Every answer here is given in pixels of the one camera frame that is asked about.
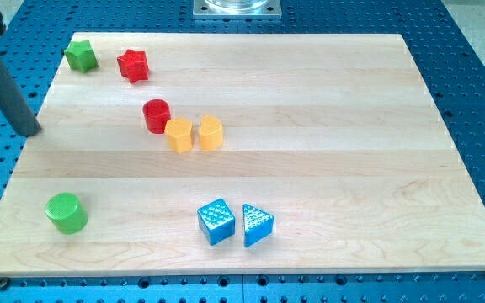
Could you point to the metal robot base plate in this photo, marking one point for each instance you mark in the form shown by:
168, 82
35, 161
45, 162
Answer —
209, 9

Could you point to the left board clamp screw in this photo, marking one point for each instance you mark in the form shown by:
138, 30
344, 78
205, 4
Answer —
4, 283

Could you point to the red cylinder block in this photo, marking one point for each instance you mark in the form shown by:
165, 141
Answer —
156, 114

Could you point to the green star block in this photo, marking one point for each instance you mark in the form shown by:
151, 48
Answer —
80, 56

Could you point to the green cylinder block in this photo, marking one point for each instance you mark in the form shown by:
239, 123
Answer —
66, 213

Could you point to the yellow heart block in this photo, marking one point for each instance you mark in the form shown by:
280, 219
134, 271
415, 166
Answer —
211, 135

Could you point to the red star block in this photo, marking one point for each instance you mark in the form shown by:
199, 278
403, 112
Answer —
133, 65

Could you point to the yellow hexagon block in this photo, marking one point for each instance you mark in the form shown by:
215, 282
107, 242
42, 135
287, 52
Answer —
179, 135

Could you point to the blue cube block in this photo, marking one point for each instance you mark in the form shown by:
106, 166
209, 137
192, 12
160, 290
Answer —
216, 221

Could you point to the light wooden board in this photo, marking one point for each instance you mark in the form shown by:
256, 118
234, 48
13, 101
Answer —
336, 136

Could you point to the blue triangle block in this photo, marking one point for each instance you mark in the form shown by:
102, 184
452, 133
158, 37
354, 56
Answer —
257, 224

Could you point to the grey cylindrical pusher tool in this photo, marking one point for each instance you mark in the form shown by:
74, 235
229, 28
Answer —
14, 106

